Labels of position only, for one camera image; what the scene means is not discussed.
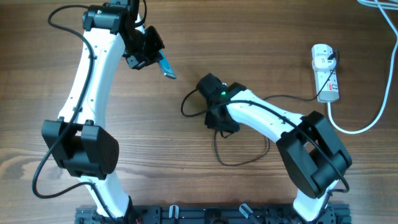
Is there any black USB charging cable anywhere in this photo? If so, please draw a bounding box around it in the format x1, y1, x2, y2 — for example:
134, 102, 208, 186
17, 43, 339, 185
213, 49, 340, 167

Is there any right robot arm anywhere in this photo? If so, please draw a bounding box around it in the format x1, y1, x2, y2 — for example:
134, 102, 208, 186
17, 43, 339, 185
196, 73, 352, 222

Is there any white cables top corner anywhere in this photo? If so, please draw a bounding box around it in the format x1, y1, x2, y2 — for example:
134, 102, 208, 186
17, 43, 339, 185
356, 0, 398, 12

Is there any blue screen Galaxy smartphone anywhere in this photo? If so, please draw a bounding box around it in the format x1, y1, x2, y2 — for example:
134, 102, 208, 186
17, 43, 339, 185
158, 50, 177, 79

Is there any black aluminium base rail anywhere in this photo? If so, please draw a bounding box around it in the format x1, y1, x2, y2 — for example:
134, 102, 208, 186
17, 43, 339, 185
74, 203, 352, 224

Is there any white charger plug adapter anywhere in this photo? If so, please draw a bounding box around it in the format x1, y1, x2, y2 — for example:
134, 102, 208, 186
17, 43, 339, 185
312, 54, 337, 72

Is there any white power strip cord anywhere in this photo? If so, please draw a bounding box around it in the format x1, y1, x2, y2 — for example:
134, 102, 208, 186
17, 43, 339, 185
326, 0, 398, 135

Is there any white power strip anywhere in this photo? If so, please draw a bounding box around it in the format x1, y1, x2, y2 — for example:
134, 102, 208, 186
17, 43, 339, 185
312, 44, 340, 103

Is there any black left camera cable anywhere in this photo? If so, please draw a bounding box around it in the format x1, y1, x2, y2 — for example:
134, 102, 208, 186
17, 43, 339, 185
31, 0, 149, 224

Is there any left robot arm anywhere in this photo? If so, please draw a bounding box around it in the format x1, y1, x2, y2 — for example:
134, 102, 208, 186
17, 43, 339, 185
42, 1, 175, 223

